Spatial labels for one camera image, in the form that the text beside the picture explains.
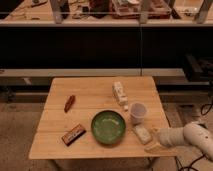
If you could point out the brown chocolate bar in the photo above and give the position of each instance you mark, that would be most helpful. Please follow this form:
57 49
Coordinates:
73 134

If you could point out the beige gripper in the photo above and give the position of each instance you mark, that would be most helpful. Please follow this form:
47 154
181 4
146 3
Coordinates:
154 146

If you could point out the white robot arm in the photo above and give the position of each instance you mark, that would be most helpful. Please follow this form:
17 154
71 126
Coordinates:
192 134

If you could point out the red-brown sausage toy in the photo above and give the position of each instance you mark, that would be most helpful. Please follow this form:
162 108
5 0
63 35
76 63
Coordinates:
69 103

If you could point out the wooden table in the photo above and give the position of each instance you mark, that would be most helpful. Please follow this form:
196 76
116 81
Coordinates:
93 95

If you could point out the green bowl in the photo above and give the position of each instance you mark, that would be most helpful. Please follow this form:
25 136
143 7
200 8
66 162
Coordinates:
108 127

